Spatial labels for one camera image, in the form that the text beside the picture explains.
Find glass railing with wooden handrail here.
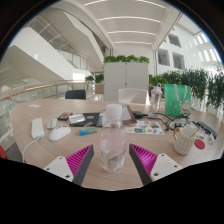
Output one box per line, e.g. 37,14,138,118
0,79,88,111

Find green tote bag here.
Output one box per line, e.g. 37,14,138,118
163,83,193,118

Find ceiling light strips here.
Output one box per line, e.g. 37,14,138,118
83,0,166,46

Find white cabinet with plants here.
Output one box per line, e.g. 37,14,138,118
102,54,151,102

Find white card packet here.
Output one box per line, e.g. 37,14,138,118
68,113,87,125

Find white power strip cable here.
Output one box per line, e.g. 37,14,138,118
21,136,41,164

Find flat round red coaster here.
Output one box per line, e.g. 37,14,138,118
193,138,206,150

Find colourful sticker sheet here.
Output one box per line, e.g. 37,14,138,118
125,120,166,136

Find blue green marker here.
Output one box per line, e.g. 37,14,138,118
78,126,99,136

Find white checked mug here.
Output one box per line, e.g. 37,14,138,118
172,125,198,156

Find row of green plants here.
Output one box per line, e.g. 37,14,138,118
148,68,224,118

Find tangled black cables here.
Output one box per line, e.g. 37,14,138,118
146,111,201,132

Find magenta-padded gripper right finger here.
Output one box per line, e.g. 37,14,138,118
128,143,184,187

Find clear plastic water bottle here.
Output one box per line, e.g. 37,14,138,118
99,103,128,174

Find thin gold stirrer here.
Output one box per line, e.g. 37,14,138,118
190,125,203,138

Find brown planter with plants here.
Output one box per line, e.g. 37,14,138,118
84,73,105,95

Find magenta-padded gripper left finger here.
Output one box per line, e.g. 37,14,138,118
43,143,95,187

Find black notebook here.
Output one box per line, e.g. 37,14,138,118
69,112,101,128

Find clear shaker bottle white lid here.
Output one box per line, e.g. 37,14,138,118
149,83,164,114

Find dark blue keyboard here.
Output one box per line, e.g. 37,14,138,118
196,120,218,140

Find black pouch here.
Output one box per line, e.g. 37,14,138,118
132,110,148,120

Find red chair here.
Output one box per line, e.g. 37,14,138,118
0,144,8,160

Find white computer mouse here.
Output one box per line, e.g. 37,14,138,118
48,125,72,142

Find black chair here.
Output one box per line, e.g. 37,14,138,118
64,89,87,100

